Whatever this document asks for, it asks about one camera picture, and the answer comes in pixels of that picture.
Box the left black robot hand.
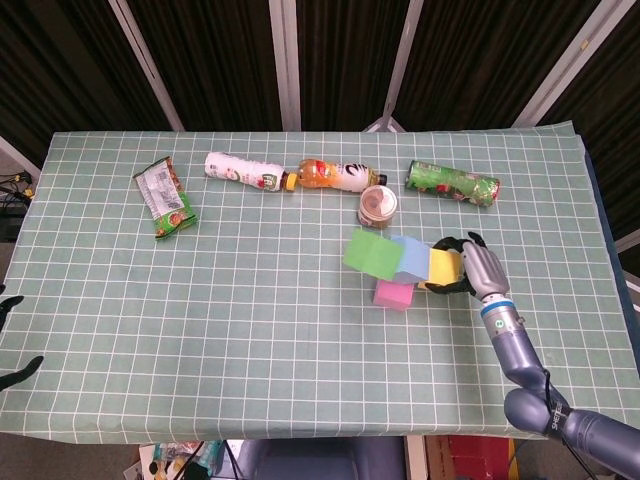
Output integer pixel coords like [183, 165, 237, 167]
[0, 283, 45, 392]

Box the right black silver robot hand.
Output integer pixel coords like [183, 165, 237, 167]
[424, 230, 512, 302]

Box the yellow foam cube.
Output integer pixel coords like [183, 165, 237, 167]
[417, 248, 466, 291]

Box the pink foam cube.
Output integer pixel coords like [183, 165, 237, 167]
[373, 278, 416, 312]

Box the green foam cube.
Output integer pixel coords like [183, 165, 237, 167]
[342, 228, 406, 281]

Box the green chips can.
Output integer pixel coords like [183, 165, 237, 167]
[404, 159, 502, 207]

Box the small clear plastic jar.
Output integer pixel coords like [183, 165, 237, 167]
[356, 184, 399, 231]

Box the blue pad under tablecloth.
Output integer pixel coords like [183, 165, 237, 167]
[582, 134, 629, 286]

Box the orange drink bottle black cap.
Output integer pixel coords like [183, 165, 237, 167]
[296, 157, 389, 194]

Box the red cardboard box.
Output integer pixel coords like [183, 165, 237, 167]
[424, 434, 519, 480]

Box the green snack packet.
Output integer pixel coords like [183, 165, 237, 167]
[132, 156, 199, 243]

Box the white table leg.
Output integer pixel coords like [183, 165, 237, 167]
[403, 435, 427, 480]

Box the colorful packages pile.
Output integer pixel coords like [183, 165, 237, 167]
[138, 440, 226, 480]

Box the green checked tablecloth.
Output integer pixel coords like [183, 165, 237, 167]
[0, 130, 640, 444]

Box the blue chair seat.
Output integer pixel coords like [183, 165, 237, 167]
[238, 438, 407, 480]

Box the dark brown curtain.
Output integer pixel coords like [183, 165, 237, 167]
[0, 0, 640, 241]

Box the white bottle yellow cap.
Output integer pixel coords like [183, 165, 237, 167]
[203, 151, 298, 193]

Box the yellow black cable bundle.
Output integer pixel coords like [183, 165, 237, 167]
[0, 169, 36, 201]

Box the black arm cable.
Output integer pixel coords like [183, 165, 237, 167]
[542, 368, 594, 480]

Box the white frame bar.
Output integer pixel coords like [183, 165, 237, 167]
[613, 233, 640, 256]
[0, 134, 42, 184]

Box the white frame post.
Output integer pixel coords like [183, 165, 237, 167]
[362, 0, 427, 133]
[512, 0, 624, 129]
[268, 0, 303, 132]
[108, 0, 184, 132]

